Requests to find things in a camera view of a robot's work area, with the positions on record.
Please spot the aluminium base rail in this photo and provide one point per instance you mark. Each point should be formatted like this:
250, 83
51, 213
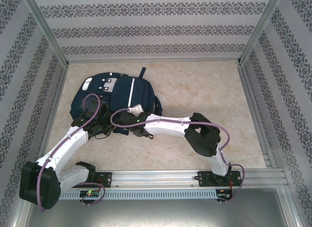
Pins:
151, 178

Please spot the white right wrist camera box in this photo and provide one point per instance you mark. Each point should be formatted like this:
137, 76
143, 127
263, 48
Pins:
136, 109

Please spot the navy blue backpack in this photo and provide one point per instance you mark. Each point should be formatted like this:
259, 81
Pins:
126, 90

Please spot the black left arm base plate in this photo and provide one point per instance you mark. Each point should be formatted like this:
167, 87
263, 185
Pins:
106, 179

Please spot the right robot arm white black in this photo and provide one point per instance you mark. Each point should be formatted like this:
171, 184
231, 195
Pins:
170, 125

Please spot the aluminium table edge rail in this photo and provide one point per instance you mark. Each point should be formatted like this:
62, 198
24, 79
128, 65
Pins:
255, 112
52, 109
151, 59

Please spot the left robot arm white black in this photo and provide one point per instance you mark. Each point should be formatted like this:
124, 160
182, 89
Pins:
63, 149

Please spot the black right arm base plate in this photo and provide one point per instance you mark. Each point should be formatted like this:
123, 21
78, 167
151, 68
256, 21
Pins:
202, 179

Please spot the aluminium frame post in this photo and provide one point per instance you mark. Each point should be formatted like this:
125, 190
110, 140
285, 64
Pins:
260, 24
44, 24

